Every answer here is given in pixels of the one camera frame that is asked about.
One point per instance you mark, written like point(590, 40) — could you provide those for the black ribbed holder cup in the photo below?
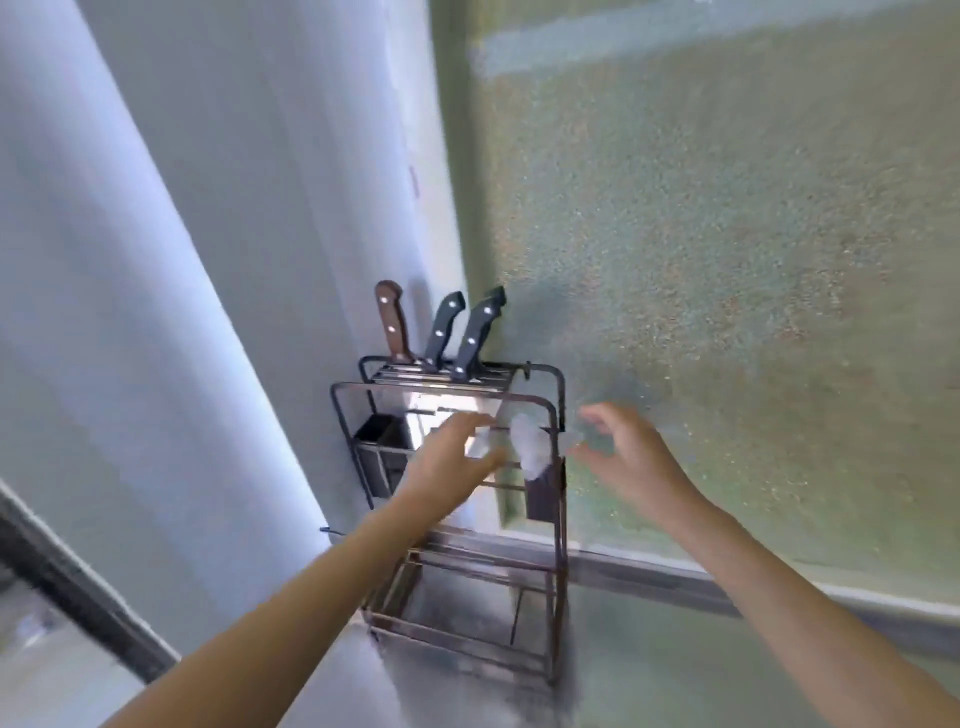
point(544, 499)
point(379, 465)

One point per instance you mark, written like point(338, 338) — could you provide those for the frosted glass window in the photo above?
point(712, 262)

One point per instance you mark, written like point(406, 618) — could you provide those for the person's left hand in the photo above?
point(442, 472)

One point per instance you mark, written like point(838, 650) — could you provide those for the person's right forearm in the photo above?
point(810, 637)

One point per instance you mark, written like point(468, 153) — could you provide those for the black-trimmed frame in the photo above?
point(75, 592)

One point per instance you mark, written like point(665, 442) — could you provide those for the person's right hand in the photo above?
point(645, 469)

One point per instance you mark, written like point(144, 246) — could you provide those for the white crumpled tissue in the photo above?
point(531, 446)

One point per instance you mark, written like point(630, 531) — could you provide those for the person's left forearm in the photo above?
point(285, 630)

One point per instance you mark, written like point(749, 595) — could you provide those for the dark metal knife rack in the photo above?
point(558, 615)

